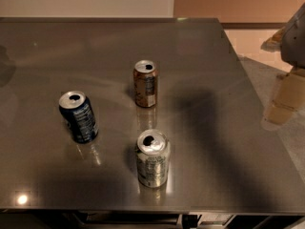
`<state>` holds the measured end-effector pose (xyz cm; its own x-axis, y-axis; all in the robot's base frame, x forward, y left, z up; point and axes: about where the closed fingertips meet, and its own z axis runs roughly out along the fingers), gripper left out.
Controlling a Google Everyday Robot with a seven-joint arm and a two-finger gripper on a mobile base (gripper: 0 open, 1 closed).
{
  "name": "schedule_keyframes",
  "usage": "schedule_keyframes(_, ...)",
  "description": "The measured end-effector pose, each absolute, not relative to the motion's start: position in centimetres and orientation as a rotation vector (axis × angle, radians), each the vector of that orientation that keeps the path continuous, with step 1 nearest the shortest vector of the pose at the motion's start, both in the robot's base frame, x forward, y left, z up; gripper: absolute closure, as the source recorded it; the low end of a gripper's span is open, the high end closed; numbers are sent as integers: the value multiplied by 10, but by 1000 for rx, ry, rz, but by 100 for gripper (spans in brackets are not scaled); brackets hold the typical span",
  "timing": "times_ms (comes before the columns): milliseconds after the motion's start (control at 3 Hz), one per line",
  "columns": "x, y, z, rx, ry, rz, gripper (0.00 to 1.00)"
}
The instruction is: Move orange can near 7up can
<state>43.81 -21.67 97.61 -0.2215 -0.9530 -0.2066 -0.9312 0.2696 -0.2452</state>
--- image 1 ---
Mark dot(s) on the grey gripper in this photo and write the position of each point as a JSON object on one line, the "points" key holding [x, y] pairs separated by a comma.
{"points": [[294, 41]]}

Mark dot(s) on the orange soda can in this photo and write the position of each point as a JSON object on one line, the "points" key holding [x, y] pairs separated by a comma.
{"points": [[145, 80]]}

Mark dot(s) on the silver 7up can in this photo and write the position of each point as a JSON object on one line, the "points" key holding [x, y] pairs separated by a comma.
{"points": [[152, 151]]}

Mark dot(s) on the dark blue soda can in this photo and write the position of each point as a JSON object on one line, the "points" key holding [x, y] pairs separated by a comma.
{"points": [[76, 109]]}

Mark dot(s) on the white labelled box under table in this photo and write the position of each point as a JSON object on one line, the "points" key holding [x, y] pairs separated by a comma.
{"points": [[215, 219]]}

